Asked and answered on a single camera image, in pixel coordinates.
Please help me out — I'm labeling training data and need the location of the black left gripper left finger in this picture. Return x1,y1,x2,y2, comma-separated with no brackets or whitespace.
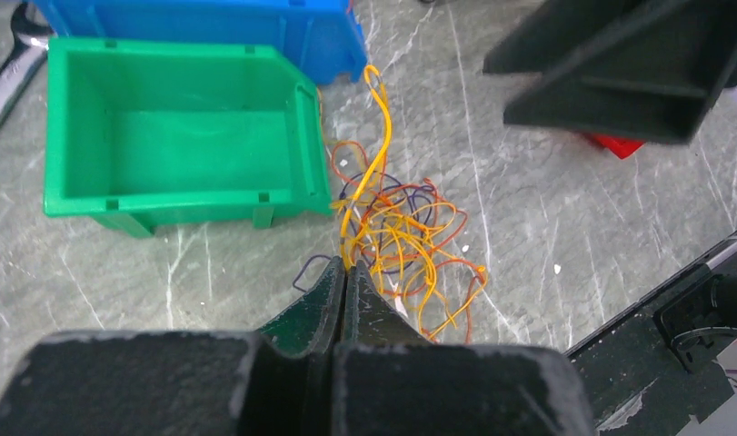
0,258,346,435

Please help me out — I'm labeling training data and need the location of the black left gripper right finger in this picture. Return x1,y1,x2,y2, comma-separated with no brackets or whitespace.
333,263,595,435

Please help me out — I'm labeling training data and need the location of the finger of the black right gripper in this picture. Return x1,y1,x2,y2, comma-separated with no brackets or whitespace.
483,0,641,74
503,1,737,144

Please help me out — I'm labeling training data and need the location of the yellow thin cable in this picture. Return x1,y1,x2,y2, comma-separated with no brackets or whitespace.
337,64,486,342

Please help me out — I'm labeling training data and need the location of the red plastic bin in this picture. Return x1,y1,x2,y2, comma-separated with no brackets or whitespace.
583,134,645,160

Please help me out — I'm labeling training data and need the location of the blue plastic bin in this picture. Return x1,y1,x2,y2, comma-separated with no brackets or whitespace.
35,0,368,85

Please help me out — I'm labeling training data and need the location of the green plastic bin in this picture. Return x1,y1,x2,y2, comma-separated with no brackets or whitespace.
43,37,332,238

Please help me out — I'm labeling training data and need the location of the silver open-end wrench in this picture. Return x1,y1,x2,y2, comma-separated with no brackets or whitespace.
0,1,54,129

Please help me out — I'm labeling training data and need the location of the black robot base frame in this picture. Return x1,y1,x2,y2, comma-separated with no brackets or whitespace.
566,230,737,435

